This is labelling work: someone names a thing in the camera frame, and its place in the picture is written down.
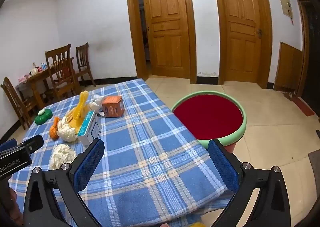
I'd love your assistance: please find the yellow mesh bag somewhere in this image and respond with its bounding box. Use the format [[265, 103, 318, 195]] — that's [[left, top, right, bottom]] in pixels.
[[67, 91, 90, 132]]

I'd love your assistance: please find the small orange bag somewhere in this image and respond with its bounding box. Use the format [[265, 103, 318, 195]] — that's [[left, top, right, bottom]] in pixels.
[[49, 116, 62, 140]]

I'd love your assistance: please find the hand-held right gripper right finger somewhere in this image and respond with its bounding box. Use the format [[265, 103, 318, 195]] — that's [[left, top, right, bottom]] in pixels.
[[207, 139, 292, 227]]

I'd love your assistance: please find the wooden chair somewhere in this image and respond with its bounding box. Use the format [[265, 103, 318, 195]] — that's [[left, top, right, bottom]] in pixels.
[[76, 42, 97, 87], [45, 44, 82, 100], [0, 77, 34, 130]]

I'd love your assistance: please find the wall electrical box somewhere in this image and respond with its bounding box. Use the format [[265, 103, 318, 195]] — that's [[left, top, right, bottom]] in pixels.
[[279, 0, 293, 16]]

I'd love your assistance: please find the blue plaid tablecloth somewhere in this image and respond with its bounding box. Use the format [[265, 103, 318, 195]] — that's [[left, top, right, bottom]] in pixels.
[[9, 78, 234, 227]]

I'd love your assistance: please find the closed wooden door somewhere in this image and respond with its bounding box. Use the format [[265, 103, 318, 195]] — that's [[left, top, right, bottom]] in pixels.
[[221, 0, 263, 84]]

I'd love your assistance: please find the white crumpled wrapper with orange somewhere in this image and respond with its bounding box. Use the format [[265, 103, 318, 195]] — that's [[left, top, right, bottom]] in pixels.
[[57, 116, 77, 142]]

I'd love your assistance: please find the dark floor mat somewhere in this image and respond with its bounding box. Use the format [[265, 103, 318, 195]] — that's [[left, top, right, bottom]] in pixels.
[[308, 149, 320, 180]]

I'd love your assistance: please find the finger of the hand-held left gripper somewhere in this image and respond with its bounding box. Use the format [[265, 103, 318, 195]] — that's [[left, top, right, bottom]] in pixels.
[[17, 134, 44, 154], [0, 139, 18, 152]]

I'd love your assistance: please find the crumpled white plastic bag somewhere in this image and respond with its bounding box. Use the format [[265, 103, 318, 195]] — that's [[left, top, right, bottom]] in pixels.
[[89, 94, 105, 117]]

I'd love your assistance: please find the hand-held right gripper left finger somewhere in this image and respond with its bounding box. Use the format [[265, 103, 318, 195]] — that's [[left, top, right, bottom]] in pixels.
[[24, 138, 115, 227]]

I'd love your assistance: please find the low wooden panel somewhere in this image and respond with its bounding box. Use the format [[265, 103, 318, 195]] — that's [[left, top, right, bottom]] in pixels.
[[273, 41, 304, 92]]

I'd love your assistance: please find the white tissue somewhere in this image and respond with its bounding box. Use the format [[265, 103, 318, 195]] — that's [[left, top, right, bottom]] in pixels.
[[49, 144, 77, 170]]

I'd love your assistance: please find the dark door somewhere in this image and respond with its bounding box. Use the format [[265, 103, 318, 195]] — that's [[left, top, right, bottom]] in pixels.
[[297, 0, 320, 100]]

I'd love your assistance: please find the wooden door frame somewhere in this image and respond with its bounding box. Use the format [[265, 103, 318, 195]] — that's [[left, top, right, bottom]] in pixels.
[[125, 0, 198, 85], [210, 0, 273, 90]]

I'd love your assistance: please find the person's left hand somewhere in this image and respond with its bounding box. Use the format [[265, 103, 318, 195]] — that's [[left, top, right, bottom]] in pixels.
[[9, 189, 25, 227]]

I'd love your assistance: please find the open wooden door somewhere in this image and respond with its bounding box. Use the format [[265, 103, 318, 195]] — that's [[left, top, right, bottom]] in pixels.
[[142, 0, 191, 79]]

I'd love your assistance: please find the clutter on dining table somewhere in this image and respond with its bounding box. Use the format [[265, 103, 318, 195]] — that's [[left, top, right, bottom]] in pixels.
[[19, 61, 48, 83]]

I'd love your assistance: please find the orange cardboard box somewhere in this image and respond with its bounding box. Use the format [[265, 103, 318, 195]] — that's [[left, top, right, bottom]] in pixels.
[[101, 95, 125, 118]]

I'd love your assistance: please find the white and teal box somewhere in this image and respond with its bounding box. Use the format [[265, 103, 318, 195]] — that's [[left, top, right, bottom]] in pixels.
[[77, 110, 102, 149]]

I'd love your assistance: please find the red basin with green rim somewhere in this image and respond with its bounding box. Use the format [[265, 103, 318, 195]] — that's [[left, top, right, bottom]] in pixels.
[[171, 91, 247, 147]]

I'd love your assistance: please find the red doormat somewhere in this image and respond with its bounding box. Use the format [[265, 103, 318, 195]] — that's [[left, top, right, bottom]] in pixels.
[[290, 96, 315, 117]]

